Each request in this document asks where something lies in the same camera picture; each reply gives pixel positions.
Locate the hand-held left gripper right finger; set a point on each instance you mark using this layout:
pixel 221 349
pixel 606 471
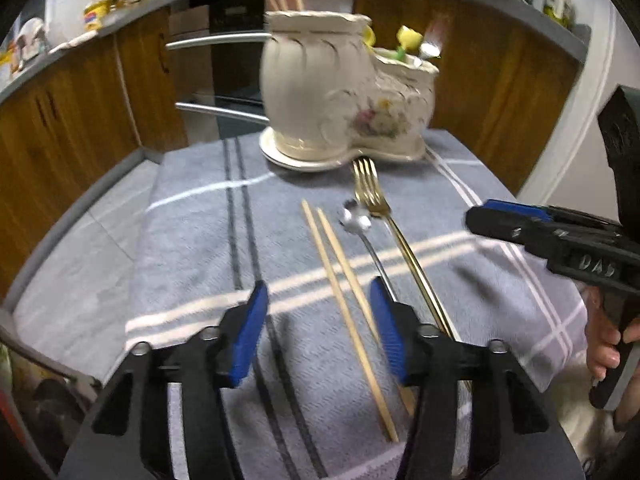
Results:
pixel 392 335

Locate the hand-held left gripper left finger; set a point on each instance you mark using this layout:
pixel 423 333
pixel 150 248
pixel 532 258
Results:
pixel 247 340

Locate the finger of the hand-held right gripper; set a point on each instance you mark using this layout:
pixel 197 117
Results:
pixel 505 227
pixel 515 207

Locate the silver flower-shaped spoon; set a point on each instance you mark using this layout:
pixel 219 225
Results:
pixel 356 217

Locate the gold fork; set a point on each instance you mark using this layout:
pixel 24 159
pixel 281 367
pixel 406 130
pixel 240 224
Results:
pixel 372 195

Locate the cream ceramic double utensil holder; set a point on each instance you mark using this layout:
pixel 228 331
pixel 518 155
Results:
pixel 310 85

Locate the person's right hand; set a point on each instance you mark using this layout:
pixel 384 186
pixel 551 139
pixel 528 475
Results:
pixel 602 345

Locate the grey striped table cloth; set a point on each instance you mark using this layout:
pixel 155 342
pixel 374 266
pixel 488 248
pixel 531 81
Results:
pixel 200 260

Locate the wide wooden base cabinet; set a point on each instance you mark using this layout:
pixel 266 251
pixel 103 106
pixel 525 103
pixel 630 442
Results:
pixel 490 90

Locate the person's white clothing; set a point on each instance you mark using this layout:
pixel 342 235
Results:
pixel 580 410

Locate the grey kitchen countertop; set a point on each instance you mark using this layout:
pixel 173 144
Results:
pixel 550 35

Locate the white round saucer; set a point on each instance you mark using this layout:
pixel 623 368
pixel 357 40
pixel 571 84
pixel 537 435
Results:
pixel 280 161

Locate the steel built-in oven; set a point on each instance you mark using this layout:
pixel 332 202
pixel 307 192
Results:
pixel 235 75

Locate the long wooden base cabinet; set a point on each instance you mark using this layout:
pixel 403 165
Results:
pixel 65 130

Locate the white rag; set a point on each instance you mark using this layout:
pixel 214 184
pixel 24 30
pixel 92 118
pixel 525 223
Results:
pixel 72 41

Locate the yellow cooking oil jug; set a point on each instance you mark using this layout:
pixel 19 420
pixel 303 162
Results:
pixel 96 16

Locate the pile of white dishes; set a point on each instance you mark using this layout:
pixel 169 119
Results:
pixel 29 42

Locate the white door frame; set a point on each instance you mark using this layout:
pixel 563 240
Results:
pixel 575 120

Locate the grey metal frame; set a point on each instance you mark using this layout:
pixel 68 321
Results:
pixel 45 355

